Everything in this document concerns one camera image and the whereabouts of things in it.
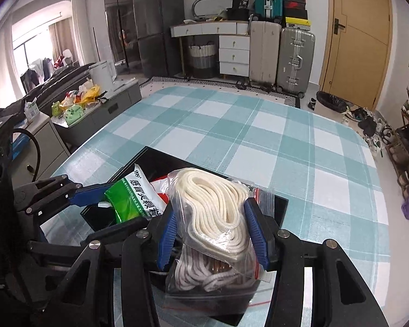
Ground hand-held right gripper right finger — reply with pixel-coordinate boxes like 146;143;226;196
243;198;391;327

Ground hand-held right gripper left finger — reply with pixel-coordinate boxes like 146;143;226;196
49;209;178;327

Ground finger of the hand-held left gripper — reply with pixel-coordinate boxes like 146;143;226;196
14;174;115;216
26;217;151;257

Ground green and white packet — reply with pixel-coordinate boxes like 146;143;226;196
104;163;168;224

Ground clear bag of white rope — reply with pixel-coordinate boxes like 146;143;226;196
165;167;275;309

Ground black cardboard box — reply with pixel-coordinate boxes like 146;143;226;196
80;145;290;326

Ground red printed clear bag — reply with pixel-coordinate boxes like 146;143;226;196
151;173;173;200

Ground grey drawer cabinet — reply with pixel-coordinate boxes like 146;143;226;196
11;112;71;181

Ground tissue box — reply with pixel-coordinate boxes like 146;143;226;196
23;100;40;120

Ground grey low cabinet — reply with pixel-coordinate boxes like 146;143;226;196
51;78;142;151

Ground teal checked tablecloth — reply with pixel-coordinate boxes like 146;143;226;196
41;85;392;327

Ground yellow plastic bag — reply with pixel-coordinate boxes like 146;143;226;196
75;85;101;105

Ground dark sofa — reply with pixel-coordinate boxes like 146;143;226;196
0;63;93;120

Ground white appliance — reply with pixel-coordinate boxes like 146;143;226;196
88;60;118;91

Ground hanging clothes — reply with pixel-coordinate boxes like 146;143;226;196
20;57;55;86

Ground brown curtain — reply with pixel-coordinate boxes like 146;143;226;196
48;17;76;65

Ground pile of shoes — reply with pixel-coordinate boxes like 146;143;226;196
307;97;395;158

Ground dark glass wardrobe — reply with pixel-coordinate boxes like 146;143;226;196
103;0;147;76

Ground woven laundry basket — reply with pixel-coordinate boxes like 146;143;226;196
187;42;216;79

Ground silver suitcase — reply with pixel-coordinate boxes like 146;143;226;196
276;26;316;96

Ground grey refrigerator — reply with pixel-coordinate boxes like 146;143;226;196
133;0;185;77

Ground beige suitcase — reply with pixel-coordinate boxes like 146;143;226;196
248;20;282;88

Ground white desk with drawers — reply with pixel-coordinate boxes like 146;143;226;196
170;20;251;79

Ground wooden door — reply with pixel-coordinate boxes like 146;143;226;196
318;0;393;111

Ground stack of shoe boxes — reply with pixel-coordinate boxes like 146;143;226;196
282;0;309;30

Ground black cable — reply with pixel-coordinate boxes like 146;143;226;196
11;128;42;181

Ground chrome oval frame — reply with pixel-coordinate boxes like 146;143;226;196
191;0;233;21

